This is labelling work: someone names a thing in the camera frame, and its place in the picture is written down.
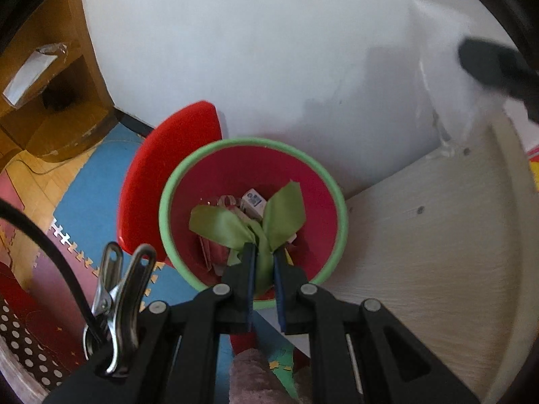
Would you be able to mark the red bin with green rim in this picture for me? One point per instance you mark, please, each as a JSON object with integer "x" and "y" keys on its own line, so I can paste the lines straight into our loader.
{"x": 198, "y": 185}

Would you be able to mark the green foam mat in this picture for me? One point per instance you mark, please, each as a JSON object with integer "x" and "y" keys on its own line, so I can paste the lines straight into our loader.
{"x": 286, "y": 351}

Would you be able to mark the white plastic bag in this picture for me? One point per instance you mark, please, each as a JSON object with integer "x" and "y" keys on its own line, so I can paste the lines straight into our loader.
{"x": 442, "y": 71}

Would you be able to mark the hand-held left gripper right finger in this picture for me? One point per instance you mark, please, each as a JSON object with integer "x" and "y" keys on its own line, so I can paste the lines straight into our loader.
{"x": 281, "y": 298}

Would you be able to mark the green ribbon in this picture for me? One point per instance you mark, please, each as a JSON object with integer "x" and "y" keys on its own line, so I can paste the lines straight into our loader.
{"x": 219, "y": 227}

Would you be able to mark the clear plastic packet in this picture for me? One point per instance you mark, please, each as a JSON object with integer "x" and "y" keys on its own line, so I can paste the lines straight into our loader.
{"x": 29, "y": 71}

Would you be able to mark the light wooden bed frame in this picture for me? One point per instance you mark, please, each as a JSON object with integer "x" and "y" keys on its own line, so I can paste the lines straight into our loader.
{"x": 421, "y": 261}

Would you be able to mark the wooden bedside desk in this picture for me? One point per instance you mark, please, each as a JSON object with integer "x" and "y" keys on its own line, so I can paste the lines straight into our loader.
{"x": 63, "y": 134}

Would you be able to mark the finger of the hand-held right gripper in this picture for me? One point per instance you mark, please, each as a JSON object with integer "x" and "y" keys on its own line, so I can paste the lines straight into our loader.
{"x": 484, "y": 63}

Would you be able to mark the metal spring clamp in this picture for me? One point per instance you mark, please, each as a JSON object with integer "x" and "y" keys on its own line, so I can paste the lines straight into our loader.
{"x": 122, "y": 303}

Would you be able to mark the red floral cloth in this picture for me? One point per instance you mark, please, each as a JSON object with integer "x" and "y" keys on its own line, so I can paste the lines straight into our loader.
{"x": 534, "y": 168}

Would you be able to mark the pink paper bag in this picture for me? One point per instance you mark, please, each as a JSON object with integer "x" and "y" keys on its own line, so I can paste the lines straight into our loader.
{"x": 219, "y": 259}

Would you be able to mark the maroon foam mat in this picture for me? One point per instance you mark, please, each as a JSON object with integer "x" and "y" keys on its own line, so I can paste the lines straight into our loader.
{"x": 78, "y": 275}

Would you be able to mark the red plastic lid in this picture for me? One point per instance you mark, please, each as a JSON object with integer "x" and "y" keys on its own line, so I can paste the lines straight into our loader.
{"x": 147, "y": 176}

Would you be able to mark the black white dotted cloth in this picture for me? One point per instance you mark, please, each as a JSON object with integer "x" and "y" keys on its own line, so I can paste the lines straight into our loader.
{"x": 25, "y": 357}

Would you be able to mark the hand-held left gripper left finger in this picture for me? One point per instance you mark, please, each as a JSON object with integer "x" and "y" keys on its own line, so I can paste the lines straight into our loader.
{"x": 251, "y": 286}

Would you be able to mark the person's fuzzy pajama leg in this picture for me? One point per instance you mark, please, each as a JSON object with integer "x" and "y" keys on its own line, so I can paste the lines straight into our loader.
{"x": 257, "y": 383}

